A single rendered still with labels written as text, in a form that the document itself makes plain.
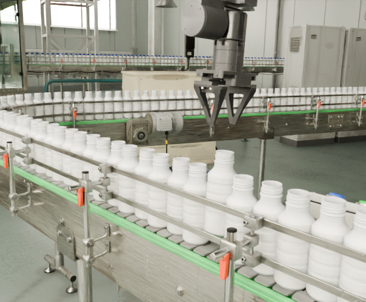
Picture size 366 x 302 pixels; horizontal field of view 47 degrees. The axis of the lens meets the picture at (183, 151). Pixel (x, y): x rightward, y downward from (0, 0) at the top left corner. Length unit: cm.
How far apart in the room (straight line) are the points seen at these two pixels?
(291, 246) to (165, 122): 188
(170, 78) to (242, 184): 444
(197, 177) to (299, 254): 25
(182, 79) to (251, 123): 233
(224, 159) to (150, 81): 429
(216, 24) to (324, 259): 42
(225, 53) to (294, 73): 625
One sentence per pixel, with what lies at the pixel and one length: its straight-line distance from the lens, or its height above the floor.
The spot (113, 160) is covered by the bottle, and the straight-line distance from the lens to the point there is 107.
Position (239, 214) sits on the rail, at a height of 111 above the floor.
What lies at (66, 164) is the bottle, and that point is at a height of 107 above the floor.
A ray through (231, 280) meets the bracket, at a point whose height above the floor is 102.
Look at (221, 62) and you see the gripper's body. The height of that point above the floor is 137.
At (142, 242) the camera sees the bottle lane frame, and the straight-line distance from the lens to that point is 98.
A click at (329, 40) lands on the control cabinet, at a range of 721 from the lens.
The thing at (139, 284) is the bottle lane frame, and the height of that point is 86.
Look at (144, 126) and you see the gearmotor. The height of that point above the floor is 97.
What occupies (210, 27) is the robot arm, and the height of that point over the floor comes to 143.
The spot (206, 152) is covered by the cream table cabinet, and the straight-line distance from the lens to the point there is 553.
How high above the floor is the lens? 138
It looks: 13 degrees down
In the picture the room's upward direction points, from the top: 1 degrees clockwise
